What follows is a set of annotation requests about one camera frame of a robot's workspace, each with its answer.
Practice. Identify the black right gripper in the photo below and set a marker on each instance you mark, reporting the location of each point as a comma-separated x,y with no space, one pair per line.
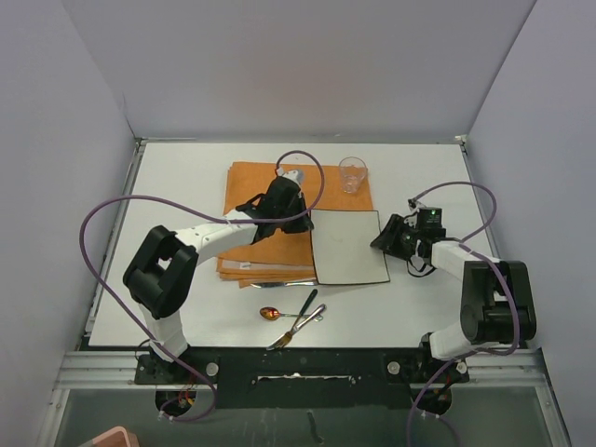
386,242

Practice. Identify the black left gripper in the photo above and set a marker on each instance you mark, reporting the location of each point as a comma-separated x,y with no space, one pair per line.
303,223

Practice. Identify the white square plate black rim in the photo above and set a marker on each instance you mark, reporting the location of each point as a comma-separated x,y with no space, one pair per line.
341,247

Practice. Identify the orange cloth napkin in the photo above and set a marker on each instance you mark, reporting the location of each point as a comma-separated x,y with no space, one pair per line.
280,256

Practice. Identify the clear drinking glass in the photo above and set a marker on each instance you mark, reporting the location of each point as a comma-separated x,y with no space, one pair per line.
353,171

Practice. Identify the silver table knife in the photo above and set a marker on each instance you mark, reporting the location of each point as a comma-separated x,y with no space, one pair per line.
284,283

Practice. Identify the iridescent ornate teaspoon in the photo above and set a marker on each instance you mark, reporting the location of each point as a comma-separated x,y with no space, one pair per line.
314,317

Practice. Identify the gold spoon dark handle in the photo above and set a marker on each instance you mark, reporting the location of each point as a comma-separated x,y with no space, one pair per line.
271,313

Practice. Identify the gold fork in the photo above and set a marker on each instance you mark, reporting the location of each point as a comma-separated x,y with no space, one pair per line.
285,338

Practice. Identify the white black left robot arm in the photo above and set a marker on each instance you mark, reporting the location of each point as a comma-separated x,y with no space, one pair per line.
161,272

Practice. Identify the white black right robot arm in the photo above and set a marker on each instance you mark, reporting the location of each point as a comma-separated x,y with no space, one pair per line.
497,305

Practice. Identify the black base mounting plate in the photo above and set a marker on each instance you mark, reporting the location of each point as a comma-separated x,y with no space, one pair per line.
327,378

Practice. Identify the pink plastic bin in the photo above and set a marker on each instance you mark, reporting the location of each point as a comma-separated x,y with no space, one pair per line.
114,437

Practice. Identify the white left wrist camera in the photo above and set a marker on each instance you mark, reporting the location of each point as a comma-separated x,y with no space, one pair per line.
295,175

